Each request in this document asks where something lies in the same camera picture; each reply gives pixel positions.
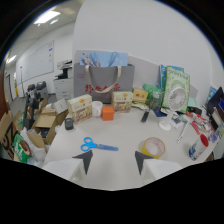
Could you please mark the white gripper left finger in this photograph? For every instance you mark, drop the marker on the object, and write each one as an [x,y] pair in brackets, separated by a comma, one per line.
[68,166]

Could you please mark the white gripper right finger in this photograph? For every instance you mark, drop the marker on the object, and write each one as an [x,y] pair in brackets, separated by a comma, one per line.
[156,166]

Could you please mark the orange cube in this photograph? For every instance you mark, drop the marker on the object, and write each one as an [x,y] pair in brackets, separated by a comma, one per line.
[108,113]

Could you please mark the yellow tape roll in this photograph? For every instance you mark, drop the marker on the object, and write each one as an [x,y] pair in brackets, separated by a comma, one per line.
[153,147]

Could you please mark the blue scissors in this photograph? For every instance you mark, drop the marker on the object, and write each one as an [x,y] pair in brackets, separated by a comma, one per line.
[96,145]

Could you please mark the small black clock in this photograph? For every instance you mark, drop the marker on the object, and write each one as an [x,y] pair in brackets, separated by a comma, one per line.
[69,123]

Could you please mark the red lidded printed cup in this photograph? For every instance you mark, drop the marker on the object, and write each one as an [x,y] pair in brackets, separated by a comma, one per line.
[198,146]

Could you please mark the open cardboard box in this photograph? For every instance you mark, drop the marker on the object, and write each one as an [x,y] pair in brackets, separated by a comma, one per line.
[46,125]

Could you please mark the green snack packet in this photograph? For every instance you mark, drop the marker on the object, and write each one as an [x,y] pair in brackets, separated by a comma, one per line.
[22,148]

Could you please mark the black remote control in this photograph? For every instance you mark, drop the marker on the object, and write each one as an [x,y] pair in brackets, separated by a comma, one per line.
[145,116]

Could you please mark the large cream tea box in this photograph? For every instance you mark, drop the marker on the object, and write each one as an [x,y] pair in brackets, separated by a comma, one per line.
[80,108]

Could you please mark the small grey box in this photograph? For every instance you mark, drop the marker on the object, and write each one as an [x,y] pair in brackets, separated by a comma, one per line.
[60,105]

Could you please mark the white mug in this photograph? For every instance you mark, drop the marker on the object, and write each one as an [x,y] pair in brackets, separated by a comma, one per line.
[96,108]

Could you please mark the small white desk fan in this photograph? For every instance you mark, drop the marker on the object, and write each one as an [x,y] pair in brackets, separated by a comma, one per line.
[172,103]

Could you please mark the clear plastic bottle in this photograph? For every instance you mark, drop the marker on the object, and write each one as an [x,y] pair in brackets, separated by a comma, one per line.
[155,100]

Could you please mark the brown printed cardboard box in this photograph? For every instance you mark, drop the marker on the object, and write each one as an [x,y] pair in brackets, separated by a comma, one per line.
[8,133]

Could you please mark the yellow box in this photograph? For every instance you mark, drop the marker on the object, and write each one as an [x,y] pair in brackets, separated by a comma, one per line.
[140,95]

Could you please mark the small cream tea box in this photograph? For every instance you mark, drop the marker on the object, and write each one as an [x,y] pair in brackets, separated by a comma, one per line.
[122,101]

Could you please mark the green plastic bag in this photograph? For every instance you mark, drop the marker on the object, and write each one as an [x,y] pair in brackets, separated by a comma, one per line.
[151,90]

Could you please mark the green patterned book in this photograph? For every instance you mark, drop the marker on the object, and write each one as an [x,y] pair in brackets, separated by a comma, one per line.
[176,83]

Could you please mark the black monitor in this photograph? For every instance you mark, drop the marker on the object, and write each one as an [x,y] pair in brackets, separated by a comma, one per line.
[217,103]

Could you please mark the grey tote bag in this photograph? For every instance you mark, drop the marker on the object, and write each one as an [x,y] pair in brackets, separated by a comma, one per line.
[103,83]

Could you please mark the white office printer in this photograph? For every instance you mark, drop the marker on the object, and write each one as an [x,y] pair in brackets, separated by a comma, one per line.
[64,69]

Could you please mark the wall whiteboard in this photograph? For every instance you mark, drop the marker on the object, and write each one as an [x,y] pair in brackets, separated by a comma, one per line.
[36,61]

